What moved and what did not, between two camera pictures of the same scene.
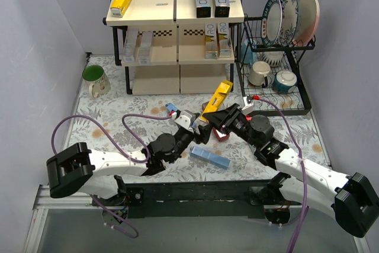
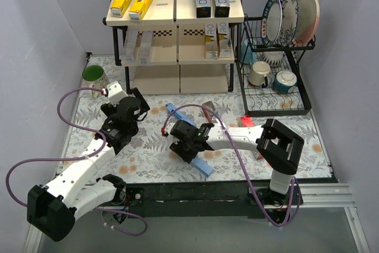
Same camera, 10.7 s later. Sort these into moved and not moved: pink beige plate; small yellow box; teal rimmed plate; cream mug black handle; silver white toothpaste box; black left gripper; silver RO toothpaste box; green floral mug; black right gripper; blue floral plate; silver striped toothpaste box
Moved: small yellow box; black left gripper; black right gripper
Not moved: silver RO toothpaste box; green floral mug; blue floral plate; teal rimmed plate; silver striped toothpaste box; pink beige plate; cream mug black handle; silver white toothpaste box
